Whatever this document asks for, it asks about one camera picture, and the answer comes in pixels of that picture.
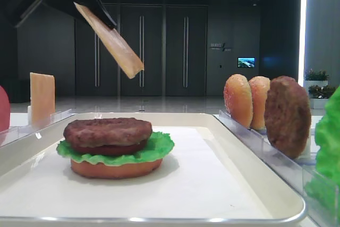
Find orange cheese slice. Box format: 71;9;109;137
30;72;55;127
74;2;144;79

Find red tomato slice standing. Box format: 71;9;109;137
0;86;11;132

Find brown meat patty on tray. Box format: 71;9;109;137
63;117;152;147

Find green lettuce leaf on tray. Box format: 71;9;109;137
56;132;175;166

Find brown meat patty standing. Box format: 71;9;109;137
264;76;311;159

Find green lettuce leaf standing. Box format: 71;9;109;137
305;88;339;216

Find bun half right rear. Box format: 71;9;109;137
223;74;253;128

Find bun half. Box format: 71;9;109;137
223;74;253;128
249;76;270;130

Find bun bottom on tray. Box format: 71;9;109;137
71;159;163;179

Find bun half right front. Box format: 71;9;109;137
249;76;270;130

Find white rectangular tray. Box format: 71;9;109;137
1;113;307;226

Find potted plants in planter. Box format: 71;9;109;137
304;69;337;110

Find clear left long rail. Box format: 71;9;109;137
1;109;74;146

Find clear long rail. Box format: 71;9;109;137
1;109;74;146
218;110;339;226

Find wall display screen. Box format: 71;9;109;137
237;57;256;68

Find clear right long rail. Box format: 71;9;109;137
218;110;339;226

